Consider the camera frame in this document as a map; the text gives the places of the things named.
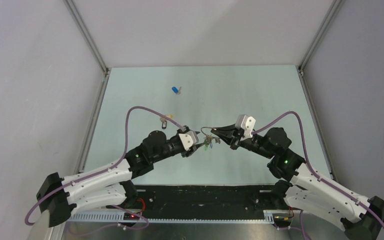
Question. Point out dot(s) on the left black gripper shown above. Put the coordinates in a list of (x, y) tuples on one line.
[(186, 153)]

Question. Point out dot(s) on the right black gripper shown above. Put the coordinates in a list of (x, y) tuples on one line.
[(229, 134)]

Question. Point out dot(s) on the key with blue tag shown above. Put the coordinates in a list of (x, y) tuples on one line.
[(176, 90)]

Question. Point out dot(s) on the large metal keyring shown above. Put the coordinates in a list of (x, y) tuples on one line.
[(206, 131)]

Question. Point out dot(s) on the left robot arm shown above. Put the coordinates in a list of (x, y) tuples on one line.
[(111, 184)]

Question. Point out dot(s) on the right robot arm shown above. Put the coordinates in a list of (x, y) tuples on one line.
[(358, 216)]

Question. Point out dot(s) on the key with yellow tag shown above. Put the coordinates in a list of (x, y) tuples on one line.
[(166, 117)]

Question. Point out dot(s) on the black key tag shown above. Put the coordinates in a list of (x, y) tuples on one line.
[(164, 125)]

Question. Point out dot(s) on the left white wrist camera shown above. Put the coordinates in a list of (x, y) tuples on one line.
[(187, 137)]

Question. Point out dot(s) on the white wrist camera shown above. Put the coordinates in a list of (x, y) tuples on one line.
[(187, 137), (245, 124)]

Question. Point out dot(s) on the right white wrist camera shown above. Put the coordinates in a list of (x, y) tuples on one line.
[(245, 124)]

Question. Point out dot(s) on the white slotted cable duct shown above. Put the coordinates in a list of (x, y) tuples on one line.
[(123, 217)]

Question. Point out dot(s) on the right aluminium frame post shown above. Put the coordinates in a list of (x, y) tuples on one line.
[(320, 33)]

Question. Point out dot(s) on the aluminium frame post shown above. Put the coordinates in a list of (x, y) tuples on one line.
[(88, 38), (320, 33)]

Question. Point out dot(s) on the left aluminium frame post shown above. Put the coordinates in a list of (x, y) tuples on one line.
[(88, 38)]

